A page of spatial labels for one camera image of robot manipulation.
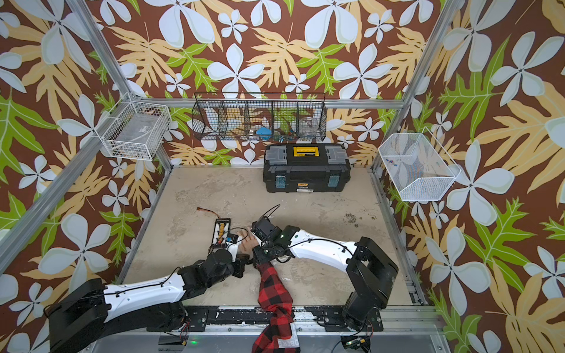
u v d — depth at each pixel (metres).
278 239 0.61
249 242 0.89
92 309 0.42
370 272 0.44
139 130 0.86
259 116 0.98
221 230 0.95
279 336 0.69
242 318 0.75
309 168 0.97
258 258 0.72
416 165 0.85
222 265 0.63
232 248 0.74
